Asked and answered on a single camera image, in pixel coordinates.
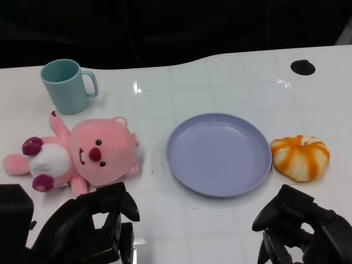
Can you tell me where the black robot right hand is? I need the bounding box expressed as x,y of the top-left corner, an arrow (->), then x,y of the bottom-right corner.
252,184 -> 352,264

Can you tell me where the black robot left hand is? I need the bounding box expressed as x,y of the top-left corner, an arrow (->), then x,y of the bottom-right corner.
26,181 -> 141,264

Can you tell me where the pink plush beaver doll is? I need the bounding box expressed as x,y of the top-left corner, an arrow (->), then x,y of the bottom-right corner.
3,110 -> 141,195

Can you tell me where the lavender plastic plate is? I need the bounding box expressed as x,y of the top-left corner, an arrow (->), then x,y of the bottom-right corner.
165,112 -> 273,198

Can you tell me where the orange striped toy bun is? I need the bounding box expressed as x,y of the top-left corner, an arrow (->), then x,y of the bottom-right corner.
269,134 -> 331,183

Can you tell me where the light blue plastic mug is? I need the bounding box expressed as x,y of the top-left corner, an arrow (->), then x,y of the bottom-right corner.
40,58 -> 99,116

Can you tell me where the black round table grommet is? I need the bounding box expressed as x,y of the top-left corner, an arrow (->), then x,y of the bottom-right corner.
290,59 -> 316,75

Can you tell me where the white panel behind table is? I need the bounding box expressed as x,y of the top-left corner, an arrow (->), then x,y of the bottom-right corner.
334,23 -> 352,46

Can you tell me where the thin dark background cable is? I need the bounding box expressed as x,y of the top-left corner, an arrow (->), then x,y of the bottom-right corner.
265,0 -> 273,50
126,26 -> 144,67

